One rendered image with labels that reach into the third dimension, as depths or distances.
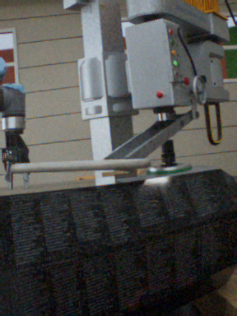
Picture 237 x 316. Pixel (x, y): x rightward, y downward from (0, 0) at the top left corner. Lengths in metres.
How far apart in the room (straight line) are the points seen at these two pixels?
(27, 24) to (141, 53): 6.32
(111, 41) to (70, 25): 5.45
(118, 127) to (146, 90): 0.70
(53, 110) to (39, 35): 1.53
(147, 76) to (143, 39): 0.19
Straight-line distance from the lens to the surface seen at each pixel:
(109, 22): 2.68
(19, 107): 1.47
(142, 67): 1.94
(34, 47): 8.03
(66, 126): 7.78
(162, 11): 1.97
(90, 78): 2.55
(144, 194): 1.71
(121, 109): 2.53
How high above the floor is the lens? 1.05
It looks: 3 degrees down
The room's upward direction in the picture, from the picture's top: 6 degrees counter-clockwise
